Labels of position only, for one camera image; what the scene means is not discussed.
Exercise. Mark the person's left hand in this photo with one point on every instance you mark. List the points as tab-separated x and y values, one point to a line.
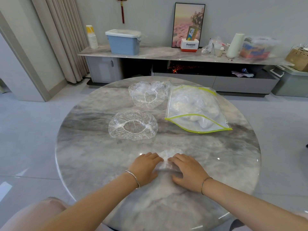
144	169

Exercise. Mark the person's right hand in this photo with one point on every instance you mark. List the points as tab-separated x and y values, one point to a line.
191	174

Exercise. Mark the person's left fingers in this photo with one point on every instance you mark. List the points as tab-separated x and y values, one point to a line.
154	158

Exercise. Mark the person's right thumb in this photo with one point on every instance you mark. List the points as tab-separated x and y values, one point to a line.
177	180

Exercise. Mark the person's left forearm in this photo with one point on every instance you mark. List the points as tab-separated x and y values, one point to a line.
91	205

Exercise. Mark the person's right forearm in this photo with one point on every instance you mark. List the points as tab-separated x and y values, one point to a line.
252	208

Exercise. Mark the round marble table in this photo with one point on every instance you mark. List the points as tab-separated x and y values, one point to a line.
158	146

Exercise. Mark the clear plastic shower cap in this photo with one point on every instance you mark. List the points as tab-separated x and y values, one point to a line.
148	94
133	125

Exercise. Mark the clear zip bag yellow edge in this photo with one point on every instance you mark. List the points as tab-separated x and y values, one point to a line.
196	109

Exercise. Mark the grey marble tv cabinet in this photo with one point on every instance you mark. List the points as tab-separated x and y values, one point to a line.
182	67

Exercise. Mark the white red small box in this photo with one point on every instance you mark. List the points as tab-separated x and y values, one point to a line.
189	44

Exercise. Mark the blue storage box white lid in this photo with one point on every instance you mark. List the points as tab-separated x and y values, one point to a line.
124	42

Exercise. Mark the crumpled paper on shelf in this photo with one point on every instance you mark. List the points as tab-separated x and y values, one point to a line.
242	73

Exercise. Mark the crumpled clear plastic bag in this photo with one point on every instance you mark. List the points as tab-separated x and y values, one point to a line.
210	46

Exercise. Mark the small white cup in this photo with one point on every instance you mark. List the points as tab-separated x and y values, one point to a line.
218	50

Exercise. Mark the person's legs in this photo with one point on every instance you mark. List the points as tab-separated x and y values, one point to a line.
31	214

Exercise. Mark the stack of paper cups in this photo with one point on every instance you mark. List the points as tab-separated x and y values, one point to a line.
92	37

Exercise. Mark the framed pink flower picture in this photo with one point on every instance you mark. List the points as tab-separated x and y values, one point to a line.
186	24

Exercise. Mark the white paper roll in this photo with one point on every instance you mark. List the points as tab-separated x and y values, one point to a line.
235	45

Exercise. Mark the grey green storage bin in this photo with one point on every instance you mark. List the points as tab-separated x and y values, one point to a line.
290	81

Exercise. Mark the clear plastic storage box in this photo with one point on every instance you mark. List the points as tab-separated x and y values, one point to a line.
258	48

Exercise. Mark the red hanging tassel ornament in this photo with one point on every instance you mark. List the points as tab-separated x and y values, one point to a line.
122	9

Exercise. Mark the beige curtain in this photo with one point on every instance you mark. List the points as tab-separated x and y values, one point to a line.
60	38

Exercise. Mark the cardboard box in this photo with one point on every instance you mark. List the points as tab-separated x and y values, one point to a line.
298	58

